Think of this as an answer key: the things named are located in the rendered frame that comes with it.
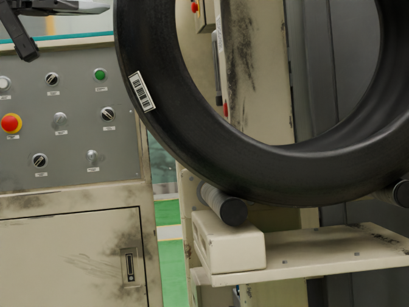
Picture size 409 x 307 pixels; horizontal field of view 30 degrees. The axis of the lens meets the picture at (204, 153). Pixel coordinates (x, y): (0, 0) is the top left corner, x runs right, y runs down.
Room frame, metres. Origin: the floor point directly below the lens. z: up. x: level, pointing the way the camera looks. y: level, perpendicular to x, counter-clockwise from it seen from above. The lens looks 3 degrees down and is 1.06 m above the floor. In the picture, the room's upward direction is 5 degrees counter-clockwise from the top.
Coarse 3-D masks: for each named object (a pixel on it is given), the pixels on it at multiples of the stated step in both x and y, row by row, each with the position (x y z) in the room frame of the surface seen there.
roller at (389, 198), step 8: (392, 184) 1.23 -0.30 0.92; (400, 184) 1.21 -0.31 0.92; (408, 184) 1.20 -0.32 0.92; (376, 192) 1.30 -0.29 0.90; (384, 192) 1.25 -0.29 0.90; (392, 192) 1.21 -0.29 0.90; (400, 192) 1.20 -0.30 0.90; (408, 192) 1.20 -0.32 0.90; (384, 200) 1.28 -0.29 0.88; (392, 200) 1.22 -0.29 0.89; (400, 200) 1.20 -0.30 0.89; (408, 200) 1.20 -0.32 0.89
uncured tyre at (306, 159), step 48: (144, 0) 1.13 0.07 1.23; (384, 0) 1.45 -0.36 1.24; (144, 48) 1.13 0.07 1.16; (384, 48) 1.46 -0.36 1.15; (192, 96) 1.13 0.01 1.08; (384, 96) 1.45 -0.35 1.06; (192, 144) 1.15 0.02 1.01; (240, 144) 1.14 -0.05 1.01; (288, 144) 1.45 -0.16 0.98; (336, 144) 1.44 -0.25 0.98; (384, 144) 1.16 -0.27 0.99; (240, 192) 1.18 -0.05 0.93; (288, 192) 1.17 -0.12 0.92; (336, 192) 1.17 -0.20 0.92
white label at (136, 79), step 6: (138, 72) 1.13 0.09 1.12; (132, 78) 1.15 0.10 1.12; (138, 78) 1.13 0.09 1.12; (132, 84) 1.16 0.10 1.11; (138, 84) 1.14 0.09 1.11; (144, 84) 1.13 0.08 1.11; (138, 90) 1.15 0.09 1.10; (144, 90) 1.13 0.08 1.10; (138, 96) 1.16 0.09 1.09; (144, 96) 1.14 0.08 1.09; (144, 102) 1.15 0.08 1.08; (150, 102) 1.13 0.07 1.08; (144, 108) 1.16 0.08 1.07; (150, 108) 1.14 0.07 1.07
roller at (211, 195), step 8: (208, 184) 1.47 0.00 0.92; (208, 192) 1.38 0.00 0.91; (216, 192) 1.31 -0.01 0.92; (224, 192) 1.27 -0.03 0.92; (208, 200) 1.36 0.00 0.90; (216, 200) 1.25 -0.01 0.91; (224, 200) 1.19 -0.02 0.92; (232, 200) 1.18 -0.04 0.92; (240, 200) 1.18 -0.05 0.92; (216, 208) 1.22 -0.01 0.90; (224, 208) 1.18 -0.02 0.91; (232, 208) 1.18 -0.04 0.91; (240, 208) 1.18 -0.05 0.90; (224, 216) 1.18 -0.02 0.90; (232, 216) 1.18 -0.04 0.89; (240, 216) 1.18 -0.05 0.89; (232, 224) 1.18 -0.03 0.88
